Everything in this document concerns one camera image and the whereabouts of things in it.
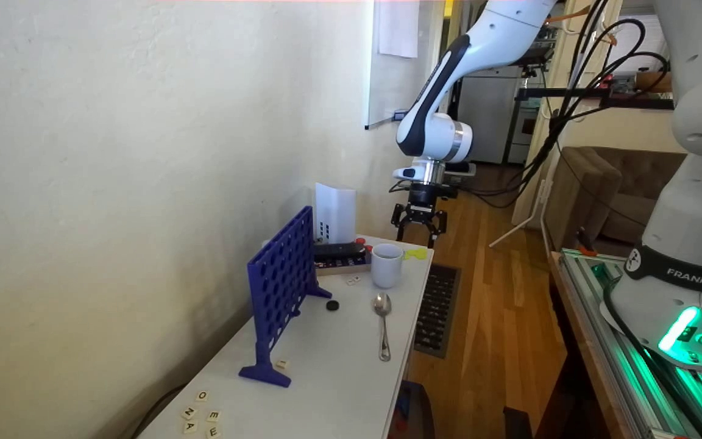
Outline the white refrigerator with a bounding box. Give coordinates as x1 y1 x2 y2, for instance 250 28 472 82
456 65 528 169

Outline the black desk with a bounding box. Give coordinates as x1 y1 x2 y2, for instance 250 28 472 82
514 82 679 113

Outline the brown cardboard box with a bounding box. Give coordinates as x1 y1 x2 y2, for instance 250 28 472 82
545 143 687 252

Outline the white stick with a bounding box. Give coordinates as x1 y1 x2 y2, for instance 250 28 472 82
487 206 554 252

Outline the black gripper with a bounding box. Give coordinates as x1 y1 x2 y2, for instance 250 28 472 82
391 182 451 249

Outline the white paper sheet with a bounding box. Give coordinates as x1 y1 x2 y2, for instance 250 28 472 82
377 0 424 62

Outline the tall white container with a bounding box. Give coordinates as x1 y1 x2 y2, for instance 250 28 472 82
312 182 359 247

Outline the blue connect four grid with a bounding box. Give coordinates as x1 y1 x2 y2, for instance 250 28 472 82
238 206 335 391

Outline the white low table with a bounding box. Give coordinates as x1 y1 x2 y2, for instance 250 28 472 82
135 234 437 439

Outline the black floor vent grille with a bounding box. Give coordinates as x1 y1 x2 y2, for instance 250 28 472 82
412 264 462 359

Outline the aluminium robot stand frame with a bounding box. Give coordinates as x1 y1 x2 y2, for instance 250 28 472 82
556 249 702 439

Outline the metal spoon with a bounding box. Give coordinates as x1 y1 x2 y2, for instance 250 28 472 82
370 291 395 363

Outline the black cable bundle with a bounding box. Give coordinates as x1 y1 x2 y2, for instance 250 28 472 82
520 0 673 190

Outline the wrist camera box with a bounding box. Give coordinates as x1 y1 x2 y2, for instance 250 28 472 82
391 162 429 187

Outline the white mug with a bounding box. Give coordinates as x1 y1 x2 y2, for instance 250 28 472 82
368 241 407 292

